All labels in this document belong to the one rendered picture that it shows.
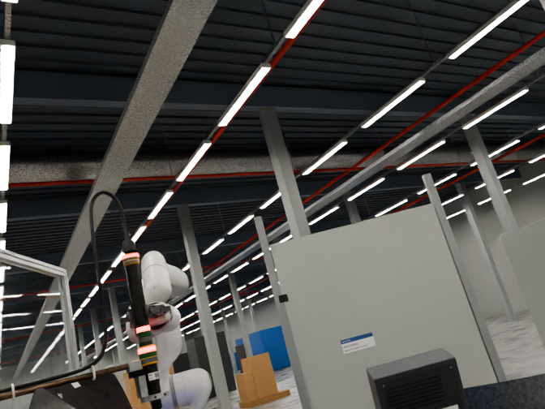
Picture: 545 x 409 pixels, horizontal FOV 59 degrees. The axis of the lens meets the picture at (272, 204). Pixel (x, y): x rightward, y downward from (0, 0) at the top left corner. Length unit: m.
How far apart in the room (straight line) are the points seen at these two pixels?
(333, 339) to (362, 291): 0.34
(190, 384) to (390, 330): 1.54
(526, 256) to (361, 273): 4.58
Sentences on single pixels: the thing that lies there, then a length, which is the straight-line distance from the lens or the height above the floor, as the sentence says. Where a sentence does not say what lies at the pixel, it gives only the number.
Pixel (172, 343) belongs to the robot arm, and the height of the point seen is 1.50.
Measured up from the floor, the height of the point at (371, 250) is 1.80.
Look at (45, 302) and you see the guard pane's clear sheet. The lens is 2.57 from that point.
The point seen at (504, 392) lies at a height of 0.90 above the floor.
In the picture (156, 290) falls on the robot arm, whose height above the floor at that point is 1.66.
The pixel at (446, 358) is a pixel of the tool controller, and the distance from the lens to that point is 1.62.
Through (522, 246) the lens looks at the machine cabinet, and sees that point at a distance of 7.45.
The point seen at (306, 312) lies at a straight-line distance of 3.05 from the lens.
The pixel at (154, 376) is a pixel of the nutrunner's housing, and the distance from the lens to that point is 1.27.
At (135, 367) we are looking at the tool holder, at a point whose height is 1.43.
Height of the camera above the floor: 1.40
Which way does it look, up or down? 16 degrees up
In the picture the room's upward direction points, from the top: 15 degrees counter-clockwise
